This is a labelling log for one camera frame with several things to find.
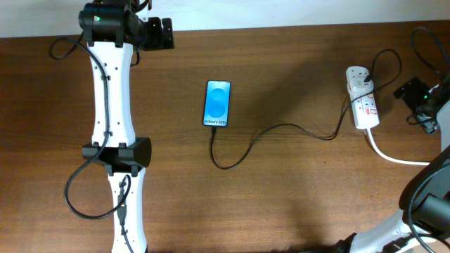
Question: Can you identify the blue screen smartphone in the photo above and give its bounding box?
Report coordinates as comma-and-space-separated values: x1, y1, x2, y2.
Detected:
202, 80, 231, 127

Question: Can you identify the thin black charging cable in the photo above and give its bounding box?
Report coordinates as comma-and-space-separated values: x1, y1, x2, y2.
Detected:
210, 48, 403, 171

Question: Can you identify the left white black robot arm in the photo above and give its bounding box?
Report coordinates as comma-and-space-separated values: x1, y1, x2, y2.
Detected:
79, 1, 174, 252

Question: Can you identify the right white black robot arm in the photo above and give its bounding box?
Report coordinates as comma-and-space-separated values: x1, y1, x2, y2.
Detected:
330, 78, 449, 252

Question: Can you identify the white USB charger plug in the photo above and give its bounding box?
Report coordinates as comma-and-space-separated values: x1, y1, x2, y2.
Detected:
352, 78, 373, 92

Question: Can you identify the white power strip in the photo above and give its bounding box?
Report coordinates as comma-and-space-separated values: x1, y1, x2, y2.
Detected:
346, 66, 380, 130

